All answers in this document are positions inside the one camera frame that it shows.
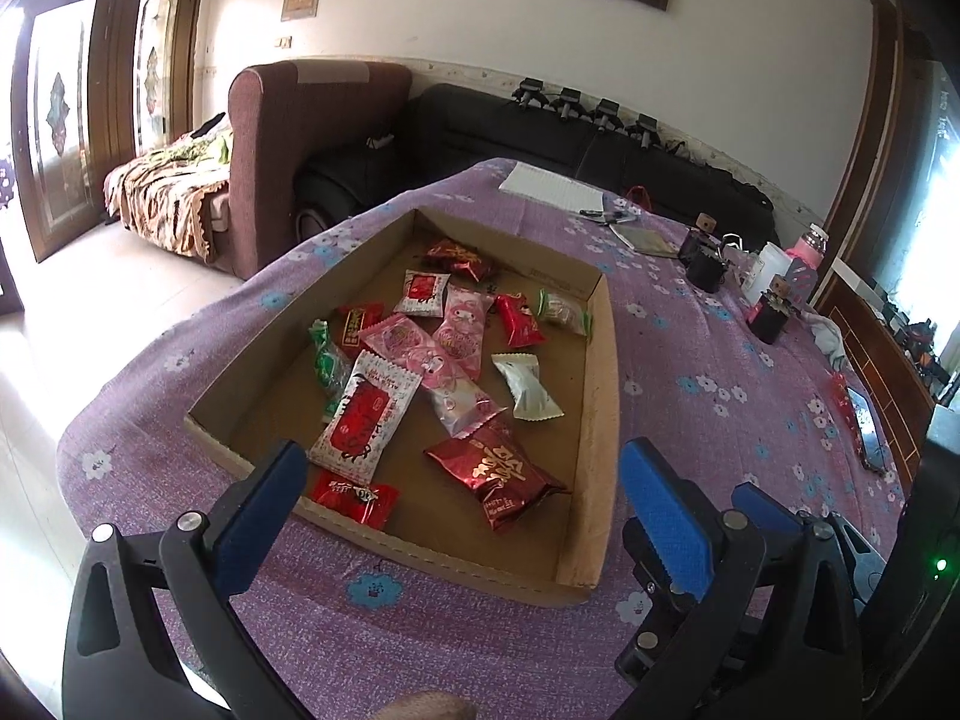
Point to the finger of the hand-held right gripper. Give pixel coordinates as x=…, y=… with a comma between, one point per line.
x=664, y=619
x=765, y=506

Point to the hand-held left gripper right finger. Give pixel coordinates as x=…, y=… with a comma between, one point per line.
x=667, y=517

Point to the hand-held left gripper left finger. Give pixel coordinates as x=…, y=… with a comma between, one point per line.
x=255, y=510

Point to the small red snack packet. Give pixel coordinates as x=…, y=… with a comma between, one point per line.
x=352, y=499

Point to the white red snack packet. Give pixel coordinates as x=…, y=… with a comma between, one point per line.
x=422, y=292
x=364, y=420

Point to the green clear candy packet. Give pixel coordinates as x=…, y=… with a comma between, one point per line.
x=326, y=367

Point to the red foil packet white print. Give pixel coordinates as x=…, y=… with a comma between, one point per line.
x=499, y=476

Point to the shallow cardboard box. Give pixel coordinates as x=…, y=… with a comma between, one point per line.
x=442, y=525

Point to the white green snack packet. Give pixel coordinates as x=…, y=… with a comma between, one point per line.
x=529, y=388

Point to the red packet dark green label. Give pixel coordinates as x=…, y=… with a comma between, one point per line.
x=358, y=326

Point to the clear pink marshmallow packet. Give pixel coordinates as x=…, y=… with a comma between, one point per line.
x=427, y=371

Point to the clear green-edged pastry packet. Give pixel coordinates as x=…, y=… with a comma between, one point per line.
x=562, y=311

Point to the red packet with doll picture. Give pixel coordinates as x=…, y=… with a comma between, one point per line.
x=519, y=320

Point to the pink cartoon snack packet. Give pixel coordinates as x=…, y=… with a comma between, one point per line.
x=463, y=334

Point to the dark red foil packet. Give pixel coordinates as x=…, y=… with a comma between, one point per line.
x=459, y=259

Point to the person's left hand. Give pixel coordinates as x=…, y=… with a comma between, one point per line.
x=427, y=706

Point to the purple floral tablecloth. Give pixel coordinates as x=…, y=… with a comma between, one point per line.
x=712, y=405

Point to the red plastic bag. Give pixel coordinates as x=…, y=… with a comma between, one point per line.
x=840, y=405

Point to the black smartphone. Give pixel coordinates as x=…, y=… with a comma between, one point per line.
x=866, y=427

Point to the white cloth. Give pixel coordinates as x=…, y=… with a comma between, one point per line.
x=829, y=337

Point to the black jar with cork lid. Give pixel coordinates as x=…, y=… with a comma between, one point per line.
x=769, y=322
x=705, y=222

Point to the wooden tiled ledge cabinet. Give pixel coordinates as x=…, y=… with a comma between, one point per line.
x=877, y=360

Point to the pink grey patterned card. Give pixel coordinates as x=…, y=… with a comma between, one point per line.
x=801, y=283

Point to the pile of small tools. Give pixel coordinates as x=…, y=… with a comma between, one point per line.
x=919, y=337

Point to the white plastic jug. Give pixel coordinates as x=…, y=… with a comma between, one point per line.
x=769, y=262

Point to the white long box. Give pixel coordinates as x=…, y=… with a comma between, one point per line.
x=862, y=281

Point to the pink thermos bottle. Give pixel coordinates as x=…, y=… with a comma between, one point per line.
x=808, y=247

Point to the small beige book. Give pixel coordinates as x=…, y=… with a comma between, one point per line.
x=645, y=240

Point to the black pen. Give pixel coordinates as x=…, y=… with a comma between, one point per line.
x=596, y=212
x=622, y=217

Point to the small red bag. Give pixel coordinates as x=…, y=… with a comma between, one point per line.
x=637, y=196

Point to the brown patterned blanket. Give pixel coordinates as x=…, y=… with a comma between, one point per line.
x=157, y=202

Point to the black bag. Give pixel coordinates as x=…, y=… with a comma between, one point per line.
x=720, y=184

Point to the white notebook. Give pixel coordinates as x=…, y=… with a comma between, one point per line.
x=547, y=184

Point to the green cloth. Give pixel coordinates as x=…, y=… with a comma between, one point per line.
x=195, y=151

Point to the brown fabric armchair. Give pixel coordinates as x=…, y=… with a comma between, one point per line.
x=300, y=142

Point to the small black device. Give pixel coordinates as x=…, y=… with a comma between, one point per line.
x=645, y=126
x=568, y=97
x=531, y=88
x=606, y=111

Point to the wooden glass door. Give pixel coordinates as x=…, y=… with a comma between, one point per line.
x=90, y=127

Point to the black leather sofa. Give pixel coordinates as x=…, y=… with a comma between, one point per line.
x=487, y=127

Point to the window with wooden frame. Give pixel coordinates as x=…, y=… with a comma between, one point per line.
x=930, y=202

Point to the small wall plaque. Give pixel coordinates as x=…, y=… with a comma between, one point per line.
x=301, y=0

